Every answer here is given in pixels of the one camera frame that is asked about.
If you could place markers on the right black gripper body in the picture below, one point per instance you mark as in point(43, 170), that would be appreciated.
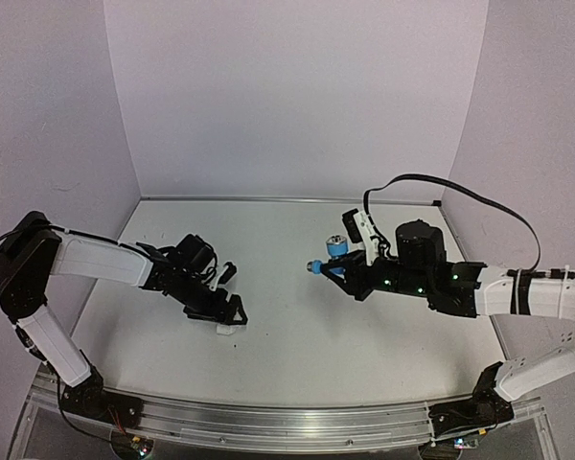
point(356, 277)

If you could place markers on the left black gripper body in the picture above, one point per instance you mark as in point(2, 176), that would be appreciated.
point(197, 303)

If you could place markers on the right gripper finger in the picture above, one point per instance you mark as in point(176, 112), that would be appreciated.
point(342, 264)
point(348, 285)

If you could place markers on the white plastic pipe fitting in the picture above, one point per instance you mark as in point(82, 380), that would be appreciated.
point(226, 330)

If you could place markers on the blue water faucet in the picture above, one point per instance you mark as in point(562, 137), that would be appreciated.
point(337, 246)

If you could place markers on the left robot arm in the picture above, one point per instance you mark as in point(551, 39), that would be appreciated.
point(36, 250)

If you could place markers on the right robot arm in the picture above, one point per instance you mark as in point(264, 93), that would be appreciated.
point(466, 290)

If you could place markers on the left circuit board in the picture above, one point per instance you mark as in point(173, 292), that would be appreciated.
point(131, 447)

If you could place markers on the circuit board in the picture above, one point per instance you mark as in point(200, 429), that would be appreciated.
point(465, 442)
point(131, 447)

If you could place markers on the right circuit board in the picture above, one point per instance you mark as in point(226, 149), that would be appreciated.
point(465, 442)

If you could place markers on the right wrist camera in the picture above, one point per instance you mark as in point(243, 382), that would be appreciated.
point(362, 233)

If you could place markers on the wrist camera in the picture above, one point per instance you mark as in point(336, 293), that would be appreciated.
point(224, 276)
point(362, 233)

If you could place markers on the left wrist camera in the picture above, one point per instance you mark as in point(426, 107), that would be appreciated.
point(224, 276)

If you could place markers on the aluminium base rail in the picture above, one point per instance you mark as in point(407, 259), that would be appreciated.
point(286, 430)

